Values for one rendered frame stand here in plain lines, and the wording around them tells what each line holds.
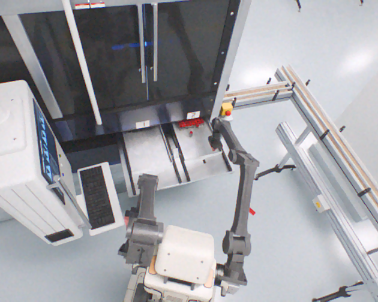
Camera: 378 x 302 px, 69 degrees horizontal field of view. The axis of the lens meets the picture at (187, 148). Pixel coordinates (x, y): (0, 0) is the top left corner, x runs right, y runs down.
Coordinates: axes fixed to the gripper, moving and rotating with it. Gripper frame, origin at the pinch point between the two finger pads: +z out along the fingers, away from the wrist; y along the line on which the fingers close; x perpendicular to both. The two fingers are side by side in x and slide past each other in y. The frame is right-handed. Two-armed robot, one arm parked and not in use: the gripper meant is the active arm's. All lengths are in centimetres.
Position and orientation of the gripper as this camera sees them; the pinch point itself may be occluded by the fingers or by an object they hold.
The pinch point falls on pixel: (213, 150)
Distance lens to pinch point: 181.1
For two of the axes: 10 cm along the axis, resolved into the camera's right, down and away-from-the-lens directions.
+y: -2.9, -7.5, 5.9
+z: -0.5, 6.3, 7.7
